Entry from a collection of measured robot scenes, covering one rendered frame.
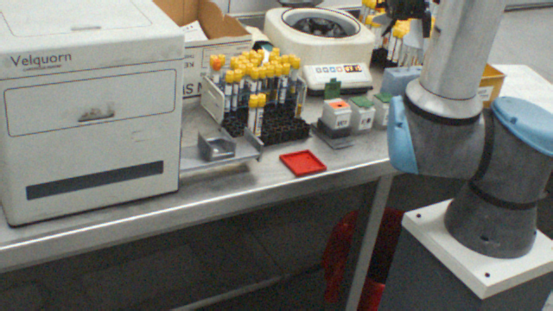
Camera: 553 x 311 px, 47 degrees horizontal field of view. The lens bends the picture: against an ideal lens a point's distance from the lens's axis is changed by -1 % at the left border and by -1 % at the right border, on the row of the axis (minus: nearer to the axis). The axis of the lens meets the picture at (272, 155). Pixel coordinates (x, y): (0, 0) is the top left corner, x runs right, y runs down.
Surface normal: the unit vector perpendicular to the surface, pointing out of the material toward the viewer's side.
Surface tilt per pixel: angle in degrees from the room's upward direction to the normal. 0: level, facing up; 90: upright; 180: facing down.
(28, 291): 0
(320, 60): 90
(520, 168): 89
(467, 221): 72
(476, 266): 1
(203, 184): 0
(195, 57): 92
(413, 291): 90
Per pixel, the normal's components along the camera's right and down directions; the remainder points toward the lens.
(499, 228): -0.19, 0.21
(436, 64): -0.77, 0.29
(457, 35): -0.52, 0.44
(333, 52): 0.35, 0.54
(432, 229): 0.11, -0.84
